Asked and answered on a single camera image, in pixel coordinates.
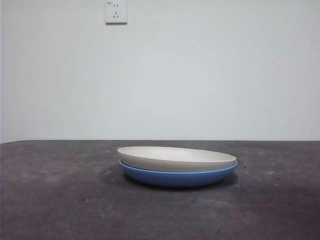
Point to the white wall power socket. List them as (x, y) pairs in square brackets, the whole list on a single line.
[(116, 12)]

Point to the white round plate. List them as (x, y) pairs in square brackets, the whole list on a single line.
[(175, 160)]

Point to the blue round plate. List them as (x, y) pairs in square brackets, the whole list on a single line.
[(175, 178)]

